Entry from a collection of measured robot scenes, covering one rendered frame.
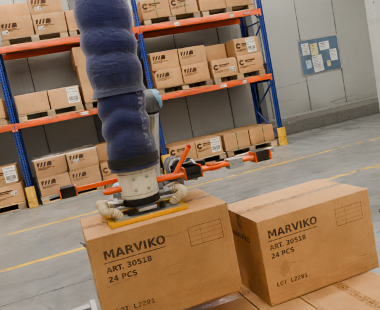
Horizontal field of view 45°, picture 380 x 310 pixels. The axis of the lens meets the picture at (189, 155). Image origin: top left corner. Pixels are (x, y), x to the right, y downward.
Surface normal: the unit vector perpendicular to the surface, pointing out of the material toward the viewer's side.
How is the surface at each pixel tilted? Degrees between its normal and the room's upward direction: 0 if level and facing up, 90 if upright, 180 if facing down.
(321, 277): 90
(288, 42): 90
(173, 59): 90
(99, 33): 75
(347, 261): 90
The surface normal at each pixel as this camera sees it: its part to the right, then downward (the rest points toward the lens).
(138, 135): 0.58, -0.29
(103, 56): -0.09, -0.11
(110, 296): 0.29, 0.07
